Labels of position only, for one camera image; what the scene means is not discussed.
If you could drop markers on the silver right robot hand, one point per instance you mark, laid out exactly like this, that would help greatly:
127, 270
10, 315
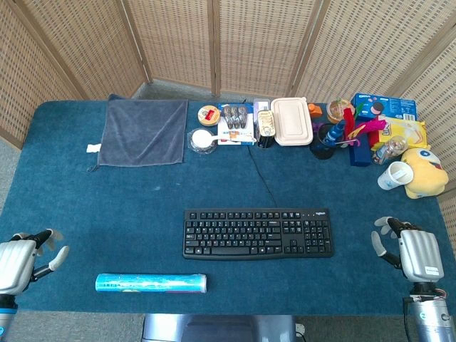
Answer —
419, 257

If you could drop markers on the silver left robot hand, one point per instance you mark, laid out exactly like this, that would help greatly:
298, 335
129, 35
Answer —
14, 261

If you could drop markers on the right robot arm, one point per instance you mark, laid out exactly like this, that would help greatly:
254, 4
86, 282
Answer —
429, 313

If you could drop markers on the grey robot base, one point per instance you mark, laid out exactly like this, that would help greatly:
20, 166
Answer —
221, 327

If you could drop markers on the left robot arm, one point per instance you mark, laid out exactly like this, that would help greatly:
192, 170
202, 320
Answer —
6, 313

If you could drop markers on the yellow plush toy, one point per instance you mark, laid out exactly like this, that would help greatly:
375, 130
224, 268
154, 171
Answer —
425, 172

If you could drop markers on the white paper cup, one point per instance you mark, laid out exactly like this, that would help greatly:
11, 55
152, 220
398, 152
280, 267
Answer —
395, 175

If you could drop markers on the clear glass jar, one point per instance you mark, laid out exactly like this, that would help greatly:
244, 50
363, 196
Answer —
390, 149

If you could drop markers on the dark blue rectangular box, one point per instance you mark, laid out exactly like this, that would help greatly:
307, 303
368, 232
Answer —
360, 153

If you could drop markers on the yellow snack bag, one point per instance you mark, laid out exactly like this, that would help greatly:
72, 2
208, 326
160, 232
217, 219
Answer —
404, 133

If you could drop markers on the white towel label tag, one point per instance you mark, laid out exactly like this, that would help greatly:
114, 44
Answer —
93, 148

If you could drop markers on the blue cylindrical tube package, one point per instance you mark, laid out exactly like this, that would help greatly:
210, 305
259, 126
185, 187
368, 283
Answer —
151, 283

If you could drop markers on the colourful feather shuttlecock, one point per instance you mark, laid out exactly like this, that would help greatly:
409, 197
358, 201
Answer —
360, 130

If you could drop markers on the blue table cloth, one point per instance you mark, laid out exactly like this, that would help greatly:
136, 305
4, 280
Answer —
142, 199

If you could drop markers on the blue plastic bottle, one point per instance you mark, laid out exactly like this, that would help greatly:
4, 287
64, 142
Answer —
334, 133

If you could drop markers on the black mesh pen holder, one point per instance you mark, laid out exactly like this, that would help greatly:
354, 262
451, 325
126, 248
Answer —
322, 142

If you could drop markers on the blue Oreo cookie box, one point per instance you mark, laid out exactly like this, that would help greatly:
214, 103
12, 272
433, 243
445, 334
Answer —
386, 107

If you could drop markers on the black computer keyboard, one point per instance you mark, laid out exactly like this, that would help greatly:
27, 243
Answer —
258, 233

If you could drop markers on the clear round fruit cup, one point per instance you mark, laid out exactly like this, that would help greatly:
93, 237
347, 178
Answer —
336, 110

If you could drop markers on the orange small container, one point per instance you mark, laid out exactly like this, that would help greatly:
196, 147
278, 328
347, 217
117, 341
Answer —
315, 109

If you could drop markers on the grey microfibre towel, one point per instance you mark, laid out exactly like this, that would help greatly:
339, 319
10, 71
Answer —
142, 132

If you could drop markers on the beige plastic lunch box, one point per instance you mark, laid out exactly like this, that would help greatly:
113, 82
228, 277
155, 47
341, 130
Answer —
291, 122

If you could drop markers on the sardine tin can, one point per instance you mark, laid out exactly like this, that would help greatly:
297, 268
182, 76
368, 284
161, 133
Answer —
266, 123

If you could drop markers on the clear box with purple label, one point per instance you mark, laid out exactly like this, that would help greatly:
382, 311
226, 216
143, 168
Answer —
261, 106

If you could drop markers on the white lid clear jar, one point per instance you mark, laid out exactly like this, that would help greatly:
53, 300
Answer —
201, 140

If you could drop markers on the round tin with red label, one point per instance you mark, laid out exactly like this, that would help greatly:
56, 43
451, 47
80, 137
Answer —
208, 115

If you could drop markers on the bamboo folding screen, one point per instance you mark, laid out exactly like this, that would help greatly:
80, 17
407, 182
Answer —
228, 46

